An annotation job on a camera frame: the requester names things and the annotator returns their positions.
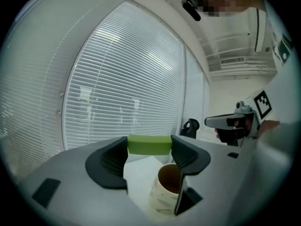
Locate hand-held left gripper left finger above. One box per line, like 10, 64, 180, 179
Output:
17, 136, 153, 226

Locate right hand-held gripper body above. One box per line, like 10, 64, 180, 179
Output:
216, 89, 274, 147

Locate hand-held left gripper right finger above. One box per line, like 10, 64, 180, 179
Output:
164, 134, 296, 226

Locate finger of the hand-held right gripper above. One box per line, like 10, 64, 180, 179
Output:
204, 112, 256, 130

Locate dark green block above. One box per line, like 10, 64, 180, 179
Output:
127, 134, 173, 155

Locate person's right forearm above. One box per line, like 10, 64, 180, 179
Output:
258, 120, 282, 136

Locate black office chair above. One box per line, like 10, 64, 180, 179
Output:
180, 118, 200, 139

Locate white window blinds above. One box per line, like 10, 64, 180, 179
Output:
0, 0, 127, 155
62, 1, 186, 150
182, 43, 211, 136

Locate ceiling vent grille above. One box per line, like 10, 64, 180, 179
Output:
220, 56, 245, 65

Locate round paper bucket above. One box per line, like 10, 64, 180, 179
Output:
148, 163, 183, 215

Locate white ceiling air conditioner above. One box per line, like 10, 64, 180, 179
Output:
255, 8, 268, 53

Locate person's head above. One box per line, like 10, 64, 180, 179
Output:
190, 0, 266, 17

